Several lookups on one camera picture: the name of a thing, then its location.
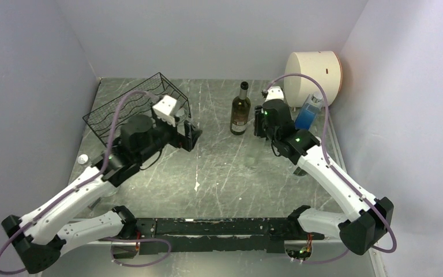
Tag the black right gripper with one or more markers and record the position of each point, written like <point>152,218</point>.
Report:
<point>259,115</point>

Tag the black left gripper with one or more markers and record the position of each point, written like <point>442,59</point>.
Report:
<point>187,141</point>

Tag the green wine bottle silver neck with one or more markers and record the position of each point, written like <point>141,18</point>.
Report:
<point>240,110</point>

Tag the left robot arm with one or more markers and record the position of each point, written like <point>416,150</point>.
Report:
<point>42,236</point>

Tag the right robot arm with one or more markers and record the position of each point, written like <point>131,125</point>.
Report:
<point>364,219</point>

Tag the clear bottle white cap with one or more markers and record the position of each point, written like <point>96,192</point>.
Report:
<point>297,171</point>

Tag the cream cylindrical container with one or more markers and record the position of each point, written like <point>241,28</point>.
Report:
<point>322,66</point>

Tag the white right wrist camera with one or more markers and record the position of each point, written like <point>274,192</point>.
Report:
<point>274,92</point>

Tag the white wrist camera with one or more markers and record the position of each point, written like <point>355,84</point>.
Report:
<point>274,92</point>
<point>166,109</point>

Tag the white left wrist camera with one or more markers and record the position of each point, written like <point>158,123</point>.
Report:
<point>166,109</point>

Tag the black wire wine rack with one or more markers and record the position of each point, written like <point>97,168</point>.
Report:
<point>111,90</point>

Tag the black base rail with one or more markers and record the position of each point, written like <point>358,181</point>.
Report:
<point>218,234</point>

